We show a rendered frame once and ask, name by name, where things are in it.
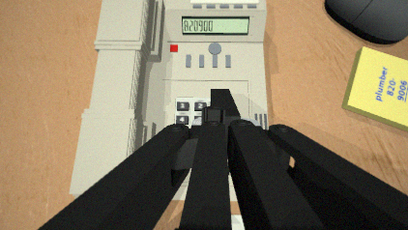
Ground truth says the beige desk phone body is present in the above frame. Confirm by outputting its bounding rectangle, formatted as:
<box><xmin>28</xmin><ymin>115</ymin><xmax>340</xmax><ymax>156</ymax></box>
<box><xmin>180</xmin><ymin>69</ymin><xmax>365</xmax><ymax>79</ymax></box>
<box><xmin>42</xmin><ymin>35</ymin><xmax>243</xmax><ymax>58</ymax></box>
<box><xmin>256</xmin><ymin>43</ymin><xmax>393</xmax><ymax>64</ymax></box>
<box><xmin>141</xmin><ymin>0</ymin><xmax>269</xmax><ymax>142</ymax></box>

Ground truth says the grey computer mouse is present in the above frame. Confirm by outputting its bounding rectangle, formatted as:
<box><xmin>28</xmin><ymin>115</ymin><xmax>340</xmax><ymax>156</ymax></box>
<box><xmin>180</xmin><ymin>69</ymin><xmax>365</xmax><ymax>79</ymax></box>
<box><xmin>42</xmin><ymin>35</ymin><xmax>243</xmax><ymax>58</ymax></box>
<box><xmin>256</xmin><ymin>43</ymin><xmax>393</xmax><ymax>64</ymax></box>
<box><xmin>325</xmin><ymin>0</ymin><xmax>408</xmax><ymax>44</ymax></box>

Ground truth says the yellow sticky note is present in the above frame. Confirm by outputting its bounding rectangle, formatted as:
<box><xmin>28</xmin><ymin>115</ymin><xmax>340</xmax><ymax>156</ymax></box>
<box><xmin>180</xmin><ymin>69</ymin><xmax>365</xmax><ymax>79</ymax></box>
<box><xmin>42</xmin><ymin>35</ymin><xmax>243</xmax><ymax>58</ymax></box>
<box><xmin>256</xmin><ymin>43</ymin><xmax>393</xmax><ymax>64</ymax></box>
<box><xmin>341</xmin><ymin>46</ymin><xmax>408</xmax><ymax>131</ymax></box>

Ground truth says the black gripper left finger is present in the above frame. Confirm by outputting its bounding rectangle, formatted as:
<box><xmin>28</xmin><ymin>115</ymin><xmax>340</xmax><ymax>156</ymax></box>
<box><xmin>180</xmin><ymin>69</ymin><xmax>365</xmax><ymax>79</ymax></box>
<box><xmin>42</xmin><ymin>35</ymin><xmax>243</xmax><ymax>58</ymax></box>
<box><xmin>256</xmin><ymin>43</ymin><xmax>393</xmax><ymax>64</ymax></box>
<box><xmin>37</xmin><ymin>89</ymin><xmax>232</xmax><ymax>230</ymax></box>

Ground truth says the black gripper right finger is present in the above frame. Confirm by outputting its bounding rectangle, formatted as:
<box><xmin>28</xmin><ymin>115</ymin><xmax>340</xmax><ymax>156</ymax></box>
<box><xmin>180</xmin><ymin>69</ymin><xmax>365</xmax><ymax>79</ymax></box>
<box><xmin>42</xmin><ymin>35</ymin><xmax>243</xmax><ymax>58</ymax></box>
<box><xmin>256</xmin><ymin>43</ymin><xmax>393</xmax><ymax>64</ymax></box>
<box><xmin>220</xmin><ymin>89</ymin><xmax>408</xmax><ymax>230</ymax></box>

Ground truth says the beige telephone handset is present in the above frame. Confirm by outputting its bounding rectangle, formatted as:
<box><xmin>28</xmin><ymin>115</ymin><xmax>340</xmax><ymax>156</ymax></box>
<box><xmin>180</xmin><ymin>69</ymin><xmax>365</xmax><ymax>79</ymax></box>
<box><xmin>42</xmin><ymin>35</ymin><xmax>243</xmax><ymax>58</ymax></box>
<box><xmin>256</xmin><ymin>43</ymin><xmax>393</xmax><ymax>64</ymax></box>
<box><xmin>69</xmin><ymin>0</ymin><xmax>158</xmax><ymax>199</ymax></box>

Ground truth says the white rectangular sheet of paper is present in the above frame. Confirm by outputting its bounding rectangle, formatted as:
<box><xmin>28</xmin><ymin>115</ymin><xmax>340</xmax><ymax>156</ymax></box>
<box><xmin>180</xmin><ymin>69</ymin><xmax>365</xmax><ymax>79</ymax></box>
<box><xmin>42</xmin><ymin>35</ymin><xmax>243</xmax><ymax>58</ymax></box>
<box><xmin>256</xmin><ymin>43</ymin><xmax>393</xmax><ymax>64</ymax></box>
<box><xmin>231</xmin><ymin>215</ymin><xmax>245</xmax><ymax>230</ymax></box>

